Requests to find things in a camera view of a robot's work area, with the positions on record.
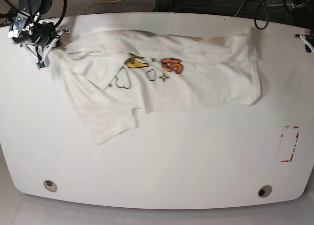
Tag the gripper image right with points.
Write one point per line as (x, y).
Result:
(308, 40)

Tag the red tape rectangle marking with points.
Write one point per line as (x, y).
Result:
(288, 142)

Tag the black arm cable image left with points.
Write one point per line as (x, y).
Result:
(58, 12)

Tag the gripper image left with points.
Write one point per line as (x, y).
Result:
(38, 39)

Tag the table cable grommet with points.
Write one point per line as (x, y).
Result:
(265, 191)
(50, 186)

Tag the left table cable grommet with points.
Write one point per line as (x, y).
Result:
(50, 186)

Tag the white T-shirt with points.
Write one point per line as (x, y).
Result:
(109, 74)

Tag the wrist camera board image left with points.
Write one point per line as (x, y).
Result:
(42, 64)

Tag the right table cable grommet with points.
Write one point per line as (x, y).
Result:
(265, 191)

